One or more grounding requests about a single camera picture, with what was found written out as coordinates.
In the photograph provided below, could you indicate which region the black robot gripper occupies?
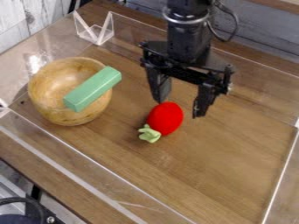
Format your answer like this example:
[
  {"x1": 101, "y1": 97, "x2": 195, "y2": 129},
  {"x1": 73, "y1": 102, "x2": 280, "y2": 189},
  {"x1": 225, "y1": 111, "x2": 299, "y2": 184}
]
[{"x1": 138, "y1": 19, "x2": 233, "y2": 118}]

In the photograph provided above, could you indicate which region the green rectangular block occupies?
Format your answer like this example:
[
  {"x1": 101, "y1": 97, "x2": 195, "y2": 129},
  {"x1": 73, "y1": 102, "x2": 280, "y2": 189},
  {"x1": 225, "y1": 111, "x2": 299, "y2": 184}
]
[{"x1": 62, "y1": 66, "x2": 121, "y2": 112}]

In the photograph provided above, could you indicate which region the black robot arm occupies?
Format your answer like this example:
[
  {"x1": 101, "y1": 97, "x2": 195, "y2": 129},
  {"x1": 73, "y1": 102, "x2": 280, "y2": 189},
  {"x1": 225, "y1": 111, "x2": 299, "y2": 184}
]
[{"x1": 138, "y1": 0, "x2": 235, "y2": 117}]

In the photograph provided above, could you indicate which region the brown wooden bowl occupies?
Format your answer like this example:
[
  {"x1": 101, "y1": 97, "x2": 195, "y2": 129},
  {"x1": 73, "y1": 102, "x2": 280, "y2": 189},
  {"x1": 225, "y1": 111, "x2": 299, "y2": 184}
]
[{"x1": 28, "y1": 57, "x2": 112, "y2": 126}]

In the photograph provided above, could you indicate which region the red plush strawberry toy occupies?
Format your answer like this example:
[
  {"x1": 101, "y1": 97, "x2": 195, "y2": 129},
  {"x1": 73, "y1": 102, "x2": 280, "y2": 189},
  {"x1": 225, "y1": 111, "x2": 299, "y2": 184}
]
[{"x1": 137, "y1": 101, "x2": 184, "y2": 144}]

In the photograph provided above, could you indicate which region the clear acrylic tray enclosure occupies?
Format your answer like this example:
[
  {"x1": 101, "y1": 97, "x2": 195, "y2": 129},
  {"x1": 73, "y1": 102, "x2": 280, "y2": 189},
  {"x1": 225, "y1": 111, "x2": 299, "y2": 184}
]
[{"x1": 0, "y1": 18, "x2": 299, "y2": 224}]

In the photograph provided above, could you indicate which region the black clamp with cable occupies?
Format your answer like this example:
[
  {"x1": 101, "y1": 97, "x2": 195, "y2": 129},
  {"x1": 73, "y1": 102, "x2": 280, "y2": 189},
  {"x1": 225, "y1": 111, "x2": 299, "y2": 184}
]
[{"x1": 0, "y1": 185, "x2": 66, "y2": 224}]

